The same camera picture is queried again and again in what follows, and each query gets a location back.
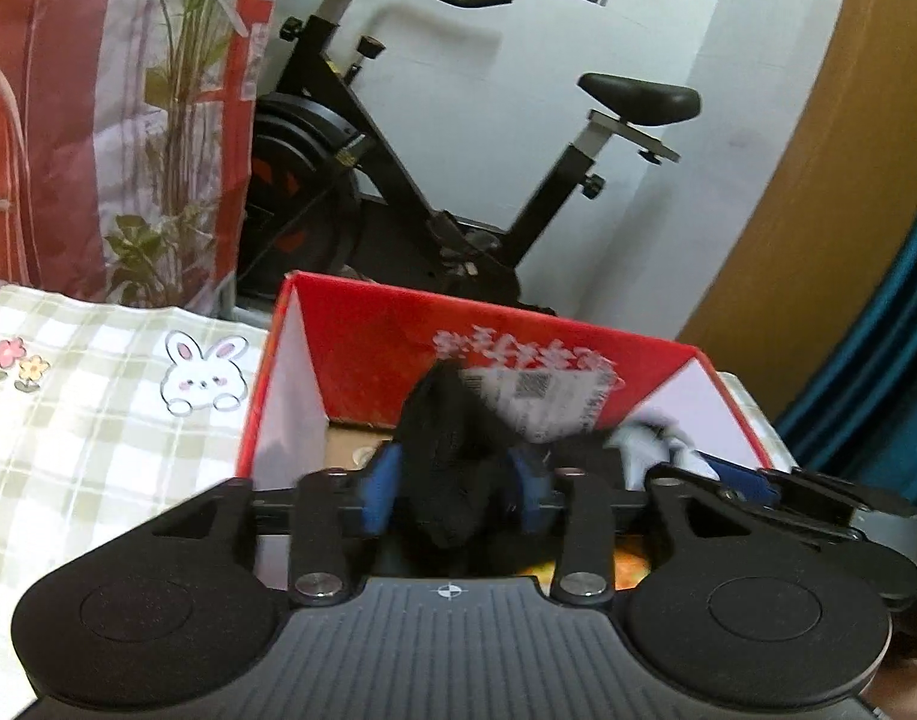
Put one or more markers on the red white printed curtain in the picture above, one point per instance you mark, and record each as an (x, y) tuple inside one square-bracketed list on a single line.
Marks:
[(53, 127)]

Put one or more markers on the black exercise bike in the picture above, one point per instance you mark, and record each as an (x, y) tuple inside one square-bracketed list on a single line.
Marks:
[(331, 142)]

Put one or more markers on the teal curtain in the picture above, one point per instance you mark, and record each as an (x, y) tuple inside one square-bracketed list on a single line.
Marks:
[(878, 375)]

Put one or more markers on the wooden door panel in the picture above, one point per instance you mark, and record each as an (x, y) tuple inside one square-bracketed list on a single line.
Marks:
[(841, 165)]

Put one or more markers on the green artificial plant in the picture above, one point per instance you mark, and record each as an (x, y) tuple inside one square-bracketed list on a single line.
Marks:
[(181, 135)]

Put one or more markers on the white cloth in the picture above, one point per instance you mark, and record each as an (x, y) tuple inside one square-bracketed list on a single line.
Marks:
[(650, 450)]

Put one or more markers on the red cardboard box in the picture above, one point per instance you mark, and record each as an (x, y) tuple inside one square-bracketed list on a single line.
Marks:
[(353, 360)]

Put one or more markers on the black mesh cloth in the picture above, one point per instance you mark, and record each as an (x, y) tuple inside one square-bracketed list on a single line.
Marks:
[(443, 457)]

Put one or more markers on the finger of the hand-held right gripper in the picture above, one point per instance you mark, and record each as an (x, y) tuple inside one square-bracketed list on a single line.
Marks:
[(740, 484)]

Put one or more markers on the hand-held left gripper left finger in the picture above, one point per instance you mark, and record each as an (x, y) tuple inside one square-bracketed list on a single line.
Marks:
[(377, 491)]

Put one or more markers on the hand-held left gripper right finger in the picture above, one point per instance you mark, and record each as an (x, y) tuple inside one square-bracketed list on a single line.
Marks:
[(532, 495)]

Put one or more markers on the orange object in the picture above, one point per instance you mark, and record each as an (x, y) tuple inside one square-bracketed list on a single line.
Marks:
[(631, 568)]

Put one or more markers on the plaid bunny print bedsheet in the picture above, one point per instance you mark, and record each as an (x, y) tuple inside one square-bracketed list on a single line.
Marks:
[(91, 420)]

